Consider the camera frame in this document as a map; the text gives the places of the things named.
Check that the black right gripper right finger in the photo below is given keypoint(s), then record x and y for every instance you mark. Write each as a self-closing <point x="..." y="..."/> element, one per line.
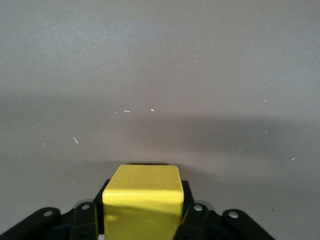
<point x="197" y="222"/>

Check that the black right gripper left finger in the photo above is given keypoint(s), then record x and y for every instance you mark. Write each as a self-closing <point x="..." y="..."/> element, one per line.
<point x="82" y="220"/>

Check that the yellow cube block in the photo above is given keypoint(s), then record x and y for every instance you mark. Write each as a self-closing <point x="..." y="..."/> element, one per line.
<point x="142" y="200"/>

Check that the brown table cover sheet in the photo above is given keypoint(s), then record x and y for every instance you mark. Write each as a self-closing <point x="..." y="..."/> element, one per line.
<point x="150" y="75"/>

